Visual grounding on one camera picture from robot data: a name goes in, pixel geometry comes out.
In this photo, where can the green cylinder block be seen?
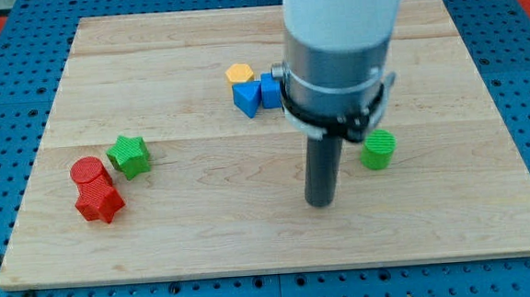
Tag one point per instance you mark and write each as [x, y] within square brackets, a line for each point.
[378, 149]

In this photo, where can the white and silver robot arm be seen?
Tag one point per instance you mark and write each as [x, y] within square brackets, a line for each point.
[333, 75]

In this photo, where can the green star block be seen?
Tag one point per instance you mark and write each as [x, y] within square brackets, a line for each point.
[130, 156]

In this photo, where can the red star block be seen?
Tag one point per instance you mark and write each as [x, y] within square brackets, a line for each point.
[98, 200]

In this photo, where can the blue triangle block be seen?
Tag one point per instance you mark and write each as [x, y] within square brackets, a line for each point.
[247, 97]

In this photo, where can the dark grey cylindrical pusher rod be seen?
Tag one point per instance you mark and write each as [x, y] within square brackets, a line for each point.
[322, 168]

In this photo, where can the light wooden board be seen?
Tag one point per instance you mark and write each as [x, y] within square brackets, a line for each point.
[225, 193]

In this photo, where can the blue cube block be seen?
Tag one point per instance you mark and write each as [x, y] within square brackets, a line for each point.
[270, 92]

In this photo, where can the yellow hexagon block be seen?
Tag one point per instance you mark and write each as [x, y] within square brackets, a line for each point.
[239, 73]

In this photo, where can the red cylinder block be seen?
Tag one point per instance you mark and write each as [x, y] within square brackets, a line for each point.
[88, 169]

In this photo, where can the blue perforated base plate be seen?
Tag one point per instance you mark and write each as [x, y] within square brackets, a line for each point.
[34, 44]

